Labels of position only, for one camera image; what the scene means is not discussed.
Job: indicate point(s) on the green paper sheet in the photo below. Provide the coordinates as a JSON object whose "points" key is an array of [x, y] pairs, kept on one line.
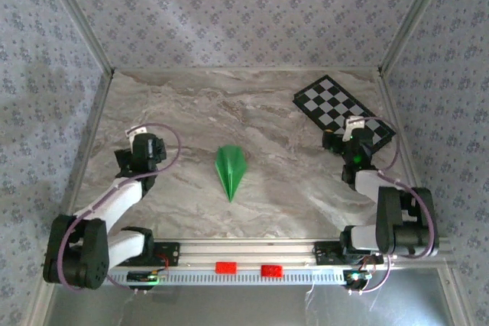
{"points": [[230, 169]]}

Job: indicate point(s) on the red toy brick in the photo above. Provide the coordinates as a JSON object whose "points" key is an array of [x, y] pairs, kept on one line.
{"points": [[272, 271], [225, 268]]}

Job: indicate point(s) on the black white chessboard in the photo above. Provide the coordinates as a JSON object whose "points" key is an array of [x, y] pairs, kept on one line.
{"points": [[328, 101]]}

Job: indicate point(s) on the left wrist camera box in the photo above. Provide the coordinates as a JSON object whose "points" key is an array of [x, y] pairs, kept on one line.
{"points": [[147, 150]]}

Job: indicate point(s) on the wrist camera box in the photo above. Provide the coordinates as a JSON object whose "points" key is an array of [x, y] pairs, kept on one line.
{"points": [[359, 146], [147, 150]]}

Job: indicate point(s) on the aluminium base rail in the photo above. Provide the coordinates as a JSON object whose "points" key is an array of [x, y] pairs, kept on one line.
{"points": [[244, 251]]}

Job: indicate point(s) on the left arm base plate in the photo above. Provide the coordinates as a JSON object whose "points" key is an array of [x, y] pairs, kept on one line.
{"points": [[170, 251]]}

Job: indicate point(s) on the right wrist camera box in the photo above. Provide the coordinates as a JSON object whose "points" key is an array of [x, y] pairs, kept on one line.
{"points": [[359, 146]]}

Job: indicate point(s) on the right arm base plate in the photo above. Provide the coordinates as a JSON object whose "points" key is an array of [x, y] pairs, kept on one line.
{"points": [[324, 253]]}

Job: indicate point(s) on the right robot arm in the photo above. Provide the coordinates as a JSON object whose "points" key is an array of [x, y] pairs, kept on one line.
{"points": [[366, 184]]}

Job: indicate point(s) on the aluminium frame upright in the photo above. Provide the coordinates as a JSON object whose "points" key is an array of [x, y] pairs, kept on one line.
{"points": [[414, 17], [80, 20]]}

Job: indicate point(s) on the aluminium side rail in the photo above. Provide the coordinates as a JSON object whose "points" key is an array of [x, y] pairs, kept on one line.
{"points": [[88, 142], [397, 120]]}

